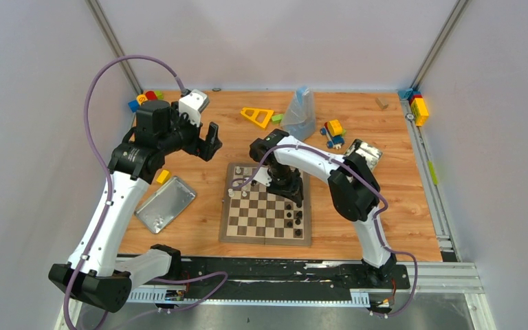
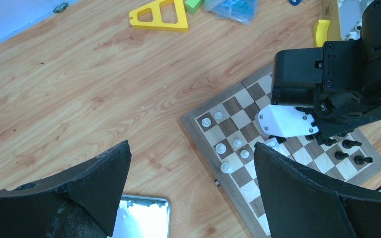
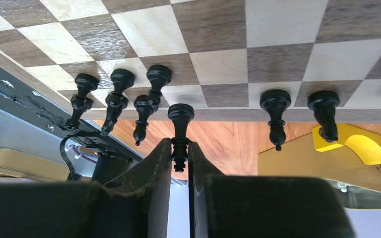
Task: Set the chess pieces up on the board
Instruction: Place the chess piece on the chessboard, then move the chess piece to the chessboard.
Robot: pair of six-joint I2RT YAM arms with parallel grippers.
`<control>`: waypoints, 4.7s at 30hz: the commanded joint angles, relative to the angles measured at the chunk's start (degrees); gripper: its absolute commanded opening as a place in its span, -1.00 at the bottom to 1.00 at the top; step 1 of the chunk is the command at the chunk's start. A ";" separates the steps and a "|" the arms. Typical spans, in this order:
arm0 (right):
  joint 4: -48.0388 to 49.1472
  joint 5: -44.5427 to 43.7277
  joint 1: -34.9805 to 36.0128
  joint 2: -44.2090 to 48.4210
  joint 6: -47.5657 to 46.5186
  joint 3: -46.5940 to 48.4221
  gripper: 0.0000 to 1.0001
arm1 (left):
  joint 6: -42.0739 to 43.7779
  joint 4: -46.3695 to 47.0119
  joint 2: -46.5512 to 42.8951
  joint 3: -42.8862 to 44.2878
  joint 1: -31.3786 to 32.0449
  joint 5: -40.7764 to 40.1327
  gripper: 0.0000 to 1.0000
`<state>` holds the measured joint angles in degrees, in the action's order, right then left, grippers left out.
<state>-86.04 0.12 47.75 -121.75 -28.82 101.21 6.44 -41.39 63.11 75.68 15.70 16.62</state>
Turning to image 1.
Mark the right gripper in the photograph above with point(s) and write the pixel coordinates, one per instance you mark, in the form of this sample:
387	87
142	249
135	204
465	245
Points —
295	191

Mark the colourful cylinder blocks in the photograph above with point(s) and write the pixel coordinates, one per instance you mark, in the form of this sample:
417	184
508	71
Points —
143	97

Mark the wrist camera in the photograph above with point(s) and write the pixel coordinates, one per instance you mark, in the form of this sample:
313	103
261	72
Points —
262	177
193	104

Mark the yellow tin with chess pieces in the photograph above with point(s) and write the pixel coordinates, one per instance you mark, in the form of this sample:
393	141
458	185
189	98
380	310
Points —
370	153

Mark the small yellow block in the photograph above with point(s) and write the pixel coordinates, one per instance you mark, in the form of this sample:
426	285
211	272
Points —
163	177

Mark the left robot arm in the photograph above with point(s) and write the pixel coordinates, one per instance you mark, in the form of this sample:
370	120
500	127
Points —
92	275

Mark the brown wooden block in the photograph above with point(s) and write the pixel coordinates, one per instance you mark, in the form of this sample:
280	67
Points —
382	103

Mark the toy brick car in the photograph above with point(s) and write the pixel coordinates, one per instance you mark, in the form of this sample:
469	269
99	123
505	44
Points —
334	132

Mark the wooden chess board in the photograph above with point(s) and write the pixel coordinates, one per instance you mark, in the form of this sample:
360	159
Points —
252	215

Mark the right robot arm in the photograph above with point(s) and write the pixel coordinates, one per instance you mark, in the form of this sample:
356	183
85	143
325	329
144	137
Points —
355	193

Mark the yellow triangle block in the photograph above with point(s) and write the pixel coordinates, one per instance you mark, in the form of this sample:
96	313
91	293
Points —
260	117

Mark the green block by bag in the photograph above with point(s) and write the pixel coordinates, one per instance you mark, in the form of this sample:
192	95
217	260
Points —
276	119

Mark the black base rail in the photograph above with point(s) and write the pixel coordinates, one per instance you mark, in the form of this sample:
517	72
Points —
282	279

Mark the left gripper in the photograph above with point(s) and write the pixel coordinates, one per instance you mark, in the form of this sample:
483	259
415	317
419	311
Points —
201	146

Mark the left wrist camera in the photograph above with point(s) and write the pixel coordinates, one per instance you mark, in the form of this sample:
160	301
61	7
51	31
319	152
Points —
193	104

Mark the silver tin lid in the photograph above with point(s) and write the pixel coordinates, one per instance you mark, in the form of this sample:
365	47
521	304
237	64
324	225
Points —
164	205

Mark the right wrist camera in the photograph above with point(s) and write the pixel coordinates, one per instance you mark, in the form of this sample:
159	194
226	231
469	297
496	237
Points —
262	177

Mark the stacked duplo bricks corner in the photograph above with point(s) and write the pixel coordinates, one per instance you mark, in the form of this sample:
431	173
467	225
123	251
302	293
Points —
417	105

